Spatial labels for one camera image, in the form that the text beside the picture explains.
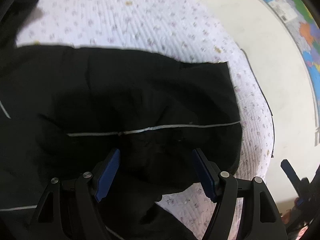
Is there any black cable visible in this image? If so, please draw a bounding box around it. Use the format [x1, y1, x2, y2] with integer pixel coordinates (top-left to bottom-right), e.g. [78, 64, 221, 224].
[238, 47, 276, 159]

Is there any black hooded jacket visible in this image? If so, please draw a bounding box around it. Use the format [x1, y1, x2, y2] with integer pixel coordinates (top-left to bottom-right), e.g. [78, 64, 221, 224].
[1, 0, 242, 239]

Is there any white floral quilt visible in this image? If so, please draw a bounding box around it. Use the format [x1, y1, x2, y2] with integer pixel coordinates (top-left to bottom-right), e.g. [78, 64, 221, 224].
[16, 0, 274, 239]

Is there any colourful wall map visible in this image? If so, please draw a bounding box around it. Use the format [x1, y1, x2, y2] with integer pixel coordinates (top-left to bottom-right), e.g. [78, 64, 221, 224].
[262, 0, 319, 145]

